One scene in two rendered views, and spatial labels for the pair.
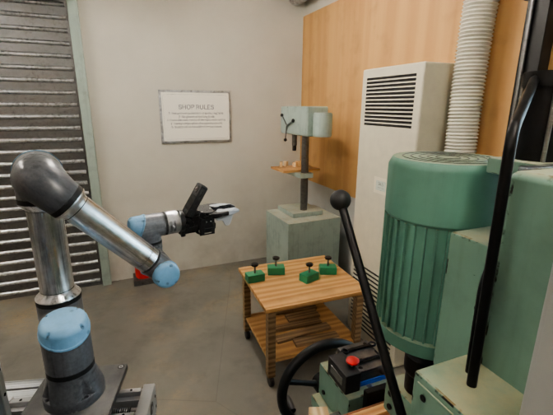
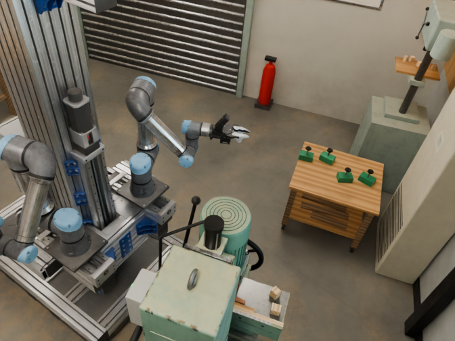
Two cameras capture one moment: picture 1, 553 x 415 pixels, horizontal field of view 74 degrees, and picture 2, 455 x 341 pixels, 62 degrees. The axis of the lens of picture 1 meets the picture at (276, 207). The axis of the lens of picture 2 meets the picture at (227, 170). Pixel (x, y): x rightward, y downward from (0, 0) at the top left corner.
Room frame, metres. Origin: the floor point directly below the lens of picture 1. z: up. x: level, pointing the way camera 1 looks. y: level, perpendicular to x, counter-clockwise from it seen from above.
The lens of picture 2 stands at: (-0.09, -0.74, 2.49)
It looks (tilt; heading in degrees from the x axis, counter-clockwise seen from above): 44 degrees down; 36
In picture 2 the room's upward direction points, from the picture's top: 6 degrees clockwise
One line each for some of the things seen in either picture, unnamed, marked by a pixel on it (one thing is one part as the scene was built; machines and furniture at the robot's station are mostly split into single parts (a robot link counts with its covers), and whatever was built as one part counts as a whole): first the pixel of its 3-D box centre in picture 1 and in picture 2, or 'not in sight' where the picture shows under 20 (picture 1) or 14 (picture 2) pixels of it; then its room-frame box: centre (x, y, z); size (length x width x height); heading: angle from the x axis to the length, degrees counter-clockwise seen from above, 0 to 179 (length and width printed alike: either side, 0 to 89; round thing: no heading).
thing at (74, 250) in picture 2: not in sight; (74, 238); (0.35, 0.48, 0.87); 0.15 x 0.15 x 0.10
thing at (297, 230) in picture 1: (304, 204); (404, 107); (2.98, -0.23, 0.79); 0.62 x 0.48 x 1.58; 25
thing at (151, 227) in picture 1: (147, 226); (191, 128); (1.10, 0.40, 1.21); 0.11 x 0.08 x 0.09; 123
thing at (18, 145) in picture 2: not in sight; (33, 186); (0.30, 0.61, 1.19); 0.15 x 0.12 x 0.55; 112
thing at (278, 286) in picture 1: (298, 307); (330, 192); (2.14, -0.15, 0.32); 0.66 x 0.57 x 0.64; 111
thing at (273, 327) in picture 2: not in sight; (214, 306); (0.54, -0.29, 0.93); 0.60 x 0.02 x 0.06; 112
